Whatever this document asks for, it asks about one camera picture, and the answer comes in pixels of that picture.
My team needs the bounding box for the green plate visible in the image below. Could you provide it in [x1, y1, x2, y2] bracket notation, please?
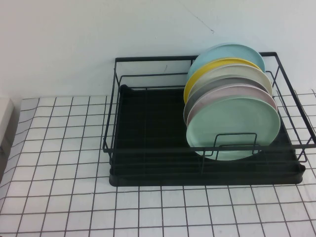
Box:
[185, 97, 281, 162]

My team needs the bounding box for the yellow plate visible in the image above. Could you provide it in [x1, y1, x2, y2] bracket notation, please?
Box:
[183, 57, 262, 105]

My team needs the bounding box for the grey plate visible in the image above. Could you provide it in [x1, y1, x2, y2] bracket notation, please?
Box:
[183, 77, 272, 124]

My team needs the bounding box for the pink plate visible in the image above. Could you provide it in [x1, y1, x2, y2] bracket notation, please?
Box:
[186, 85, 278, 129]

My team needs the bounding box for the cream plate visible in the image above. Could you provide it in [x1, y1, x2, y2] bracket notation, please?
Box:
[190, 64, 274, 97]

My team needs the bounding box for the light blue plate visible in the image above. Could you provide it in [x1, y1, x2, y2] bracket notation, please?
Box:
[187, 43, 266, 82]

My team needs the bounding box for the black plastic drip tray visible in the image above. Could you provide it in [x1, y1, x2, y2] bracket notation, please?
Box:
[108, 83, 306, 187]

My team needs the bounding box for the white black-grid tablecloth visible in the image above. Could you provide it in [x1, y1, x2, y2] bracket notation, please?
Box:
[0, 90, 316, 237]

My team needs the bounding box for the white block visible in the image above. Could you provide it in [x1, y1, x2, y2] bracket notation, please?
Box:
[0, 97, 22, 178]

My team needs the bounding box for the black wire dish rack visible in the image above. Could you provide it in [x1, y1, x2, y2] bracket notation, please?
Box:
[102, 51, 316, 173]

